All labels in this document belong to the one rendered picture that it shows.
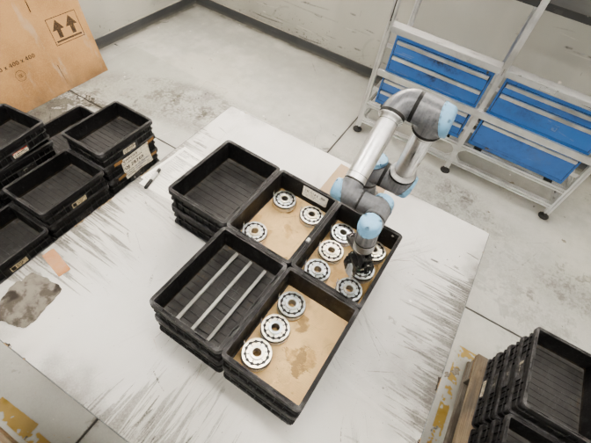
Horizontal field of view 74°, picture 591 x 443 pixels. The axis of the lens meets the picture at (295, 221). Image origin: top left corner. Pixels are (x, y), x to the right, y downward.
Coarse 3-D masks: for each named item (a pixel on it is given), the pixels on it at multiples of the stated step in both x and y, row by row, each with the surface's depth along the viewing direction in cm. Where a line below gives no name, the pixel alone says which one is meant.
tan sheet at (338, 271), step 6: (336, 222) 171; (342, 222) 171; (324, 240) 164; (348, 246) 164; (384, 246) 166; (348, 252) 162; (312, 258) 158; (318, 258) 158; (342, 258) 160; (384, 258) 162; (342, 264) 158; (378, 264) 160; (336, 270) 156; (342, 270) 156; (378, 270) 159; (330, 276) 154; (336, 276) 154; (342, 276) 155; (348, 276) 155; (330, 282) 152; (366, 288) 153; (360, 300) 149
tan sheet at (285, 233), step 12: (300, 204) 175; (264, 216) 168; (276, 216) 169; (288, 216) 170; (276, 228) 165; (288, 228) 166; (300, 228) 167; (276, 240) 161; (288, 240) 162; (300, 240) 163; (276, 252) 158; (288, 252) 158
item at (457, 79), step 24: (408, 48) 278; (432, 48) 271; (408, 72) 291; (432, 72) 281; (456, 72) 273; (480, 72) 265; (384, 96) 313; (456, 96) 284; (480, 96) 275; (456, 120) 296
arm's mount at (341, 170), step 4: (340, 164) 200; (340, 168) 198; (344, 168) 199; (348, 168) 199; (336, 172) 195; (340, 172) 196; (344, 172) 196; (332, 176) 193; (336, 176) 194; (340, 176) 194; (344, 176) 195; (328, 180) 191; (332, 180) 191; (324, 184) 188; (328, 184) 189; (332, 184) 190; (320, 188) 186; (324, 188) 187; (328, 188) 187; (376, 188) 194; (380, 188) 194; (328, 192) 185; (376, 192) 191; (380, 192) 192
